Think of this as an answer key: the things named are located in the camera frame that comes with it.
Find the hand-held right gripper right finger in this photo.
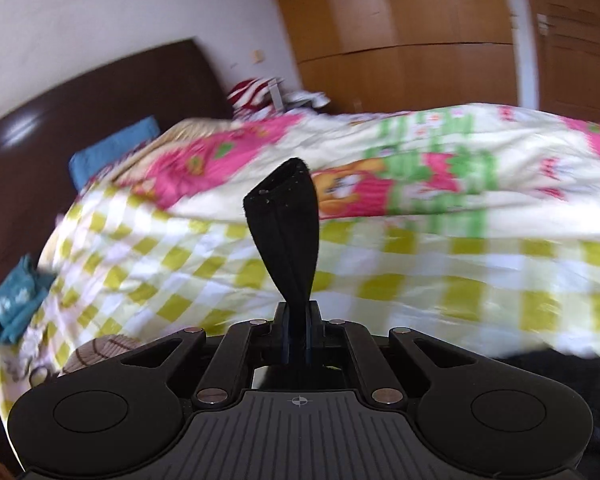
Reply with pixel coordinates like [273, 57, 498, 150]
[296, 302, 482, 406]

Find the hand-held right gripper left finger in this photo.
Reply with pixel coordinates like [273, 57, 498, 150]
[120, 302, 296, 408]

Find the yellow checked bed sheet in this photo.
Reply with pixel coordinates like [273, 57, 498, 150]
[0, 180, 600, 411]

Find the brown striped knit cloth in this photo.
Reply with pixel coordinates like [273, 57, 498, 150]
[60, 334, 142, 376]

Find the white cloth heap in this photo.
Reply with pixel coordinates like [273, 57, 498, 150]
[285, 90, 331, 111]

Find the red white striped cloth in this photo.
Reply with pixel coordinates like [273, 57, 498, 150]
[227, 76, 280, 111]

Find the blue pillow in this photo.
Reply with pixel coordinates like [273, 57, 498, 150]
[69, 115, 161, 188]

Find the floral pink quilt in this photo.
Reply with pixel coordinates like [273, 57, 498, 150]
[130, 102, 600, 241]

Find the dark cloth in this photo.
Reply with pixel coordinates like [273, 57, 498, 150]
[500, 347, 600, 463]

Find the teal patterned cloth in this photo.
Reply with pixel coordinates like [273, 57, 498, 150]
[0, 255, 57, 345]

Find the dark wooden headboard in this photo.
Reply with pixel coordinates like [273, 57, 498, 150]
[0, 37, 233, 281]

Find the wooden wardrobe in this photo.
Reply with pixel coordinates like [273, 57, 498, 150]
[262, 0, 527, 115]

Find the wooden door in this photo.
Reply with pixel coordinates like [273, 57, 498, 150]
[520, 0, 600, 123]

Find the grey upright post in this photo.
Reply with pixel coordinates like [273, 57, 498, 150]
[269, 77, 287, 112]

